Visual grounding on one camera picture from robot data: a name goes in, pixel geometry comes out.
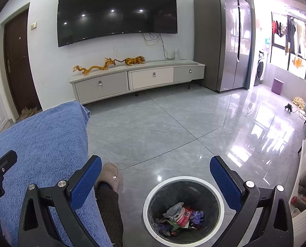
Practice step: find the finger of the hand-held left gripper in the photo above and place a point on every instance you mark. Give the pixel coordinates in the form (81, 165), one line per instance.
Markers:
(6, 160)

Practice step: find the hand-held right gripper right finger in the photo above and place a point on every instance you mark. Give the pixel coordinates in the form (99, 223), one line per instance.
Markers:
(225, 182)

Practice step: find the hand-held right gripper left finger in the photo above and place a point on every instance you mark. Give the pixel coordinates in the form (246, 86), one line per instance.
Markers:
(86, 182)

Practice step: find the red snack wrapper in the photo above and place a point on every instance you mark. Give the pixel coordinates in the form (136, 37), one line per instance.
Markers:
(185, 214)

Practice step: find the pile of wrappers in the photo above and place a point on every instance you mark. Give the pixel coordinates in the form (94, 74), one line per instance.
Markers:
(172, 211)

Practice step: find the green paper wrapper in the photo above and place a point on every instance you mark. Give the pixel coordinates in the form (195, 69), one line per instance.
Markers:
(174, 226)

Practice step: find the round white-rimmed trash bin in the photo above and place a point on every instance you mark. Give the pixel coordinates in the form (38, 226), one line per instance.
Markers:
(153, 198)

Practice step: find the beige knitted slipper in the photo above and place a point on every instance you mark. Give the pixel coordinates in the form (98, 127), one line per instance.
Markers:
(111, 176)

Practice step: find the blue fluffy blanket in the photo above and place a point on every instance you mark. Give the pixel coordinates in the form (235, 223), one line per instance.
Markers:
(39, 146)

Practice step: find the person's leg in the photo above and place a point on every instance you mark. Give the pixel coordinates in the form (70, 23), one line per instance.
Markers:
(109, 211)

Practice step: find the pile of beige shoes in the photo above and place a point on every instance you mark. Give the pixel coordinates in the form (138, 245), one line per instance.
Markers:
(30, 111)

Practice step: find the dark brown door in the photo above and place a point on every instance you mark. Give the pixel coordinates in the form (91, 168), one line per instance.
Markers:
(21, 64)

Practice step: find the small black device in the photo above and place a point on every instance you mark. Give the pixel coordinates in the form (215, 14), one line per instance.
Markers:
(288, 107)

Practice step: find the yellow cloth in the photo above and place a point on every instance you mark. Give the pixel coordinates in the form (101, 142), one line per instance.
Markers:
(299, 103)

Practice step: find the purple stool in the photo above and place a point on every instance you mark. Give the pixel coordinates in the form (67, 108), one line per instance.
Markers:
(277, 86)

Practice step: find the golden dragon figurine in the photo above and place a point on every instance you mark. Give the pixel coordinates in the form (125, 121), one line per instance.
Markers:
(91, 68)

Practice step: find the white television stand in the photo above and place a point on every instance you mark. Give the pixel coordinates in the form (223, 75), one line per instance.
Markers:
(142, 79)

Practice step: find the white washing machine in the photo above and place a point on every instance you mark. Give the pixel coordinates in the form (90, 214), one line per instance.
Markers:
(260, 69)

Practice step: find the golden tiger figurine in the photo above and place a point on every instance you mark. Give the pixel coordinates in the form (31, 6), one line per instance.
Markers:
(135, 61)

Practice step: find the white power strip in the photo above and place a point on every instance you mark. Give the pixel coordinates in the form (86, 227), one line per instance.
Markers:
(176, 54)

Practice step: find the grey double-door refrigerator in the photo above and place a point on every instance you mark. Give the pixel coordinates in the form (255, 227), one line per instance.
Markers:
(219, 38)

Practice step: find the row of hanging clothes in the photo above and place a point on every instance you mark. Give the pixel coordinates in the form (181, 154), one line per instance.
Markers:
(294, 33)

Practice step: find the wall light switch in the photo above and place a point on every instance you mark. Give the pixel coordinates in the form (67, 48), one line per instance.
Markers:
(33, 25)

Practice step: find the black wall television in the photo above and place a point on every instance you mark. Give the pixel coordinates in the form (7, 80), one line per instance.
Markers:
(117, 10)

